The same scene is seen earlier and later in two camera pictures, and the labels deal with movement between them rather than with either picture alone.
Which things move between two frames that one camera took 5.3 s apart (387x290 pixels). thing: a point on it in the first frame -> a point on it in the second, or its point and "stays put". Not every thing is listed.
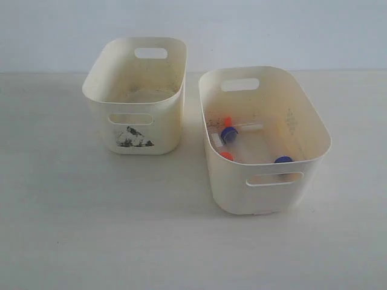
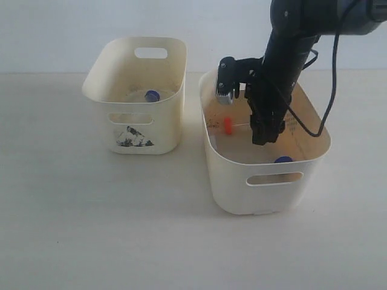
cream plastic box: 265,142 stays put
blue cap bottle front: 283,159 stays put
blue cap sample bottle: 228,134 -> 152,96
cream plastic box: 138,83 stays put
